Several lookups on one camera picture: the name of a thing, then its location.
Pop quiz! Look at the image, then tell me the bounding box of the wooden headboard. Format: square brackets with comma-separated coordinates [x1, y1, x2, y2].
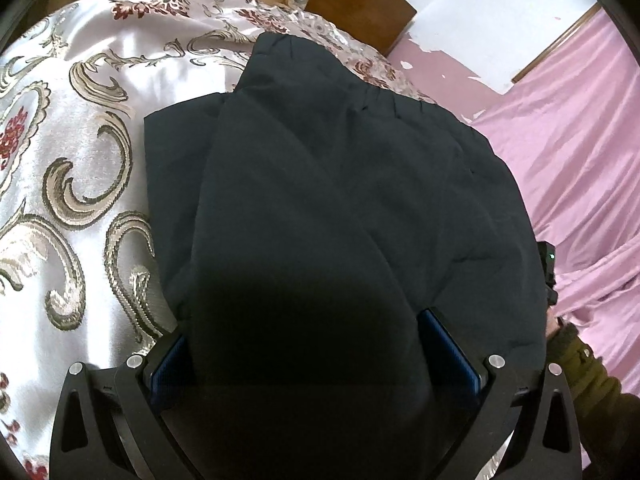
[302, 0, 418, 59]

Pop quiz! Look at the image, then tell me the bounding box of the floral satin bedspread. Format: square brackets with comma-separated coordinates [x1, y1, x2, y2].
[0, 0, 451, 480]

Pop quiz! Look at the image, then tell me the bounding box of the black padded jacket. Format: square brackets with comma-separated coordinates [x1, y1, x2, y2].
[142, 31, 548, 480]

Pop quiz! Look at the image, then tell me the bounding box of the person's right forearm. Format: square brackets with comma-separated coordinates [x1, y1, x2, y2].
[542, 322, 640, 480]

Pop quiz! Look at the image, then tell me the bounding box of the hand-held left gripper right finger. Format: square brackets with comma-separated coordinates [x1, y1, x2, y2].
[417, 307, 584, 480]

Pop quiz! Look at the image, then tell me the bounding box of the person's right hand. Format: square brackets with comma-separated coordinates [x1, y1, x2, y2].
[545, 304, 570, 343]

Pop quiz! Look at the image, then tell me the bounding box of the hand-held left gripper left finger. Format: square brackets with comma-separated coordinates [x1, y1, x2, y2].
[50, 332, 201, 480]

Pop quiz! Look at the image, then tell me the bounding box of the pink curtain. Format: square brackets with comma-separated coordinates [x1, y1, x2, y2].
[467, 7, 640, 403]

